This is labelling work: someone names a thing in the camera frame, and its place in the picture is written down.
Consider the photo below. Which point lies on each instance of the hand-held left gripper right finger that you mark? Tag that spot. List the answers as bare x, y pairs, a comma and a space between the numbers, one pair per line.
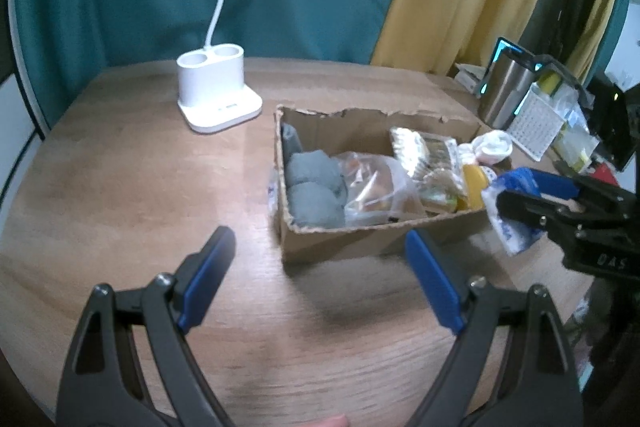
435, 282

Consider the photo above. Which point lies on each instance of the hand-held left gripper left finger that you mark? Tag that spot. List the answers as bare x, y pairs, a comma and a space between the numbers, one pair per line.
205, 277

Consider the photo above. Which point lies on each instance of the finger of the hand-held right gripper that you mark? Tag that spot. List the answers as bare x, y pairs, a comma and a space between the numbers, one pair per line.
550, 184
525, 207

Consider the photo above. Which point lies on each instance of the blue and white packet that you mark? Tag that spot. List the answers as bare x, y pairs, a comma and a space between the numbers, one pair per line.
515, 237

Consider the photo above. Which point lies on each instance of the torn cardboard box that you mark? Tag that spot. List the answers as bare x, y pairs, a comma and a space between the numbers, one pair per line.
340, 244

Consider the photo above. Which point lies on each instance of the clear zip bag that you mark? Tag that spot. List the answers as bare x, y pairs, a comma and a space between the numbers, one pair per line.
375, 192

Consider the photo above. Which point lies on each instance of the person's left hand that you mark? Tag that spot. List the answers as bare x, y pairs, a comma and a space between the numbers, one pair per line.
325, 422

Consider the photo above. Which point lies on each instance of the glass jar with yellow lid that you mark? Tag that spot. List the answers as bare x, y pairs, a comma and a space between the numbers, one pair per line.
475, 182

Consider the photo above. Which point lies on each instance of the clear plastic wrappers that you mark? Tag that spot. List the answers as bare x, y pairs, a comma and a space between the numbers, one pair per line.
575, 127

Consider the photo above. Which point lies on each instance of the white perforated plastic basket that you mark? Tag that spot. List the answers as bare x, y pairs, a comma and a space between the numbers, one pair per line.
535, 122

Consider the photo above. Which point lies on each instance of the white round container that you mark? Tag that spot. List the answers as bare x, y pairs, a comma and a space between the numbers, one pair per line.
492, 147

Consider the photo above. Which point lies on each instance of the black electronic device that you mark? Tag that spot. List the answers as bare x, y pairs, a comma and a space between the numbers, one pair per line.
617, 127

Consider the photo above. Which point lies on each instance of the yellow sponge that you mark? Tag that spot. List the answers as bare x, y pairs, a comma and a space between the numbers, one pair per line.
550, 83

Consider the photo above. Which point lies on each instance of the steel tumbler with black lid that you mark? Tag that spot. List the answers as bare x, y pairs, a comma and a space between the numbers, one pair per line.
505, 87

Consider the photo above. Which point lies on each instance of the silver foil snack packet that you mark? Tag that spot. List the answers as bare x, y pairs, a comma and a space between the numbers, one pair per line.
415, 152

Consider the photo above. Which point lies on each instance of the grey rolled sock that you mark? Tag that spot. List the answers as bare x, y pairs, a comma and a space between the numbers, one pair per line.
315, 207
312, 169

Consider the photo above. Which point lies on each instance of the small white carton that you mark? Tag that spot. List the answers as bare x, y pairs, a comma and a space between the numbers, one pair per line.
470, 77

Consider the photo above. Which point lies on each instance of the dark grey rolled cloth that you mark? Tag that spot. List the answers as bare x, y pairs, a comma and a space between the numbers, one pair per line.
291, 139

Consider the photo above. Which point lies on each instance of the white desk lamp base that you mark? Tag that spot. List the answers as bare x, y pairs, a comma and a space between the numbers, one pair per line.
210, 87

